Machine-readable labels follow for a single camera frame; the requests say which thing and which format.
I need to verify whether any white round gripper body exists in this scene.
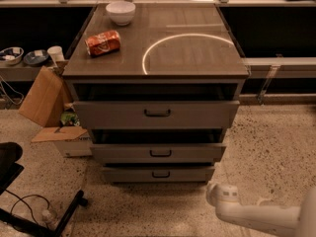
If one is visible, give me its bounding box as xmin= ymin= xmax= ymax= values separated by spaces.
xmin=206 ymin=183 xmax=239 ymax=207

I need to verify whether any grey wall shelf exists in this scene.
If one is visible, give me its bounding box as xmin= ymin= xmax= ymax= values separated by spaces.
xmin=0 ymin=60 xmax=69 ymax=83

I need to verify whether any blue patterned bowl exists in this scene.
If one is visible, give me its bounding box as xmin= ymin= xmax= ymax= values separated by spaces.
xmin=0 ymin=46 xmax=24 ymax=65

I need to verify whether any white paper cup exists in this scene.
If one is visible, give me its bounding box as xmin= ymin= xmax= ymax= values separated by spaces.
xmin=47 ymin=45 xmax=64 ymax=62

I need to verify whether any grey drawer cabinet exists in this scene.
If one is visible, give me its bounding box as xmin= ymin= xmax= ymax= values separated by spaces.
xmin=61 ymin=2 xmax=251 ymax=185

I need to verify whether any black cable on floor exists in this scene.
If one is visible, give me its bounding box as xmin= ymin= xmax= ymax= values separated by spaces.
xmin=5 ymin=189 xmax=52 ymax=225

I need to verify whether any open cardboard box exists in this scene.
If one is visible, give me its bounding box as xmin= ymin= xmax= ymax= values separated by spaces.
xmin=19 ymin=66 xmax=92 ymax=157

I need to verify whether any grey bottom drawer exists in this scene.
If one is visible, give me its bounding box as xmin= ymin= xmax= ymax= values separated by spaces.
xmin=103 ymin=164 xmax=215 ymax=183

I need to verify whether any orange crushed soda can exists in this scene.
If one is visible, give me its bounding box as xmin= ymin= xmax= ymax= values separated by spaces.
xmin=85 ymin=30 xmax=120 ymax=56

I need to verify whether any grey middle drawer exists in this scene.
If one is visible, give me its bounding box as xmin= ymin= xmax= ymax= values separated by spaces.
xmin=91 ymin=143 xmax=226 ymax=164

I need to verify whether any green snack packet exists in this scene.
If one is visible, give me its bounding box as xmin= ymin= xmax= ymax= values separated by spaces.
xmin=60 ymin=112 xmax=80 ymax=126

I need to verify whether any white ceramic bowl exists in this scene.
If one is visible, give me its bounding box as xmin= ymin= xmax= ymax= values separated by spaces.
xmin=106 ymin=1 xmax=136 ymax=26

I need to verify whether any grey top drawer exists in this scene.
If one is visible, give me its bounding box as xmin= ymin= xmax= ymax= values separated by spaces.
xmin=74 ymin=101 xmax=239 ymax=129

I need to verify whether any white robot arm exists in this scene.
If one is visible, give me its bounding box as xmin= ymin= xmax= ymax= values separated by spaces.
xmin=206 ymin=184 xmax=316 ymax=237

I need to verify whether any grey drawer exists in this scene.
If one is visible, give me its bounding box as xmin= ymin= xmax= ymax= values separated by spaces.
xmin=91 ymin=143 xmax=226 ymax=164
xmin=103 ymin=164 xmax=215 ymax=183
xmin=74 ymin=101 xmax=239 ymax=129

